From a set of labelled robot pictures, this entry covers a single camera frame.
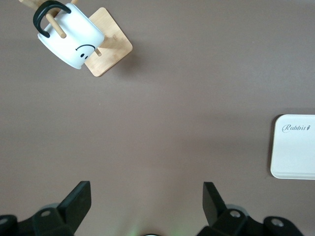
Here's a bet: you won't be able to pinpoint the brown table cover mat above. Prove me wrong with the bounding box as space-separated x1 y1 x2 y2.
0 0 315 236

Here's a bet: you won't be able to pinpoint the white mug with black handle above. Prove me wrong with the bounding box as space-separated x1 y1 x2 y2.
33 0 105 70

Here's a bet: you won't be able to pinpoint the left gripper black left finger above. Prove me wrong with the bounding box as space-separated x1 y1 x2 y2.
0 181 92 236

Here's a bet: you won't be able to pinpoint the wooden mug tree stand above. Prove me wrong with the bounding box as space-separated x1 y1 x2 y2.
18 0 133 77

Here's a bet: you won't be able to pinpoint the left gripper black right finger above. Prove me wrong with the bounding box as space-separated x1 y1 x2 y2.
198 181 304 236

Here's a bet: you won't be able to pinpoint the cream tray with rabbit print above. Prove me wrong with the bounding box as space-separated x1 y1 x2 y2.
270 114 315 179

